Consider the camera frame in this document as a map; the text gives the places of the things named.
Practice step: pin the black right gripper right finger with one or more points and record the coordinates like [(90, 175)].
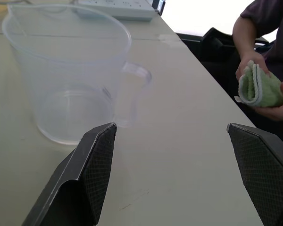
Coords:
[(261, 169)]

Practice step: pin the green cloth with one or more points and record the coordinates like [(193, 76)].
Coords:
[(261, 88)]

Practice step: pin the clear plastic blender jar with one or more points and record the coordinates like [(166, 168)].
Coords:
[(66, 70)]

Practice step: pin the white power strip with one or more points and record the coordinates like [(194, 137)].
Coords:
[(122, 8)]

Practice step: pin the black chair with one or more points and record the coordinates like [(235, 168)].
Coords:
[(212, 47)]

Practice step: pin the person in dark shirt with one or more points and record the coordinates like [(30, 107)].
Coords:
[(271, 30)]

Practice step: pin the person's right hand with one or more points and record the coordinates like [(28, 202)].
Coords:
[(251, 63)]

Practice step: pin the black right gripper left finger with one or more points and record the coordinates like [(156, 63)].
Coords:
[(85, 179)]

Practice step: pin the person's left hand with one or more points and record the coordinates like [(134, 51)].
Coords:
[(277, 106)]

